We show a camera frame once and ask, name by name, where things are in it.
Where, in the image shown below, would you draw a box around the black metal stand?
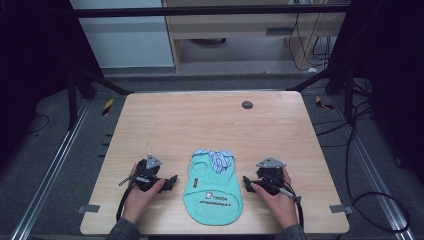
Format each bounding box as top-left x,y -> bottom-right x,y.
64,64 -> 134,132
287,63 -> 373,124

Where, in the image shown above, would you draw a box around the black curtain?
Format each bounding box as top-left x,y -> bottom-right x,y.
0,0 -> 104,168
328,0 -> 424,184

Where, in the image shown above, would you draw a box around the person's right hand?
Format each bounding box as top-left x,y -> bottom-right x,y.
250,167 -> 300,231

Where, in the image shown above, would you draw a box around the black floor cable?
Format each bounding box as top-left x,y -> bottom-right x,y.
313,78 -> 412,234

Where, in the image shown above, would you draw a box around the black hanging cables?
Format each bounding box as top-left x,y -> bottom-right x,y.
287,0 -> 338,72

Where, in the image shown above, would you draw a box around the grey table bracket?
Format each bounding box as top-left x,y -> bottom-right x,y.
329,204 -> 354,215
76,204 -> 101,214

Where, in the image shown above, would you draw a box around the hand-held gripper cable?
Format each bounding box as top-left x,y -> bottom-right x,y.
115,175 -> 152,223
263,175 -> 305,230

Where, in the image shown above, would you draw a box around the yellow-handled tool left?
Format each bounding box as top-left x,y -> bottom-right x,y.
101,98 -> 115,117

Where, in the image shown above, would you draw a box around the white cabinet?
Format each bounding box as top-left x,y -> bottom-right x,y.
69,0 -> 176,70

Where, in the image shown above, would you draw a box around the black horizontal frame bar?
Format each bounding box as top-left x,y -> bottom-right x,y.
71,3 -> 352,19

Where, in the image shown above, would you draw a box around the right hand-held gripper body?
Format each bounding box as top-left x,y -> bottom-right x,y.
255,156 -> 288,197

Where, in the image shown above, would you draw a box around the aluminium floor rail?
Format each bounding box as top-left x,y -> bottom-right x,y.
9,99 -> 92,240
328,96 -> 416,240

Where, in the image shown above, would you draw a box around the person's left hand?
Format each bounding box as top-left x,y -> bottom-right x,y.
122,163 -> 167,225

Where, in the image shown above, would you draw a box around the yellow-handled tool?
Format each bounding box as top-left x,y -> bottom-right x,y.
101,98 -> 115,117
315,95 -> 334,111

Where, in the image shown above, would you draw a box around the left hand-held gripper cable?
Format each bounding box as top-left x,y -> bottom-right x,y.
115,175 -> 152,223

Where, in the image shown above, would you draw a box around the teal pet shirt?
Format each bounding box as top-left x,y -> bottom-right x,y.
182,148 -> 245,227

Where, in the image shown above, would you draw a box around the right hand-held gripper cable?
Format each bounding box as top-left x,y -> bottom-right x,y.
263,175 -> 305,230

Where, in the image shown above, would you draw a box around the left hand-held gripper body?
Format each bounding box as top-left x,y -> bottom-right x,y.
134,153 -> 165,193

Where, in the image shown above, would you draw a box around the light wooden desk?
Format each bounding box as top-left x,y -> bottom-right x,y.
161,0 -> 352,73

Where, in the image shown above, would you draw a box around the yellow-handled tool right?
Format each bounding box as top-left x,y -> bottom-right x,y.
315,95 -> 334,111

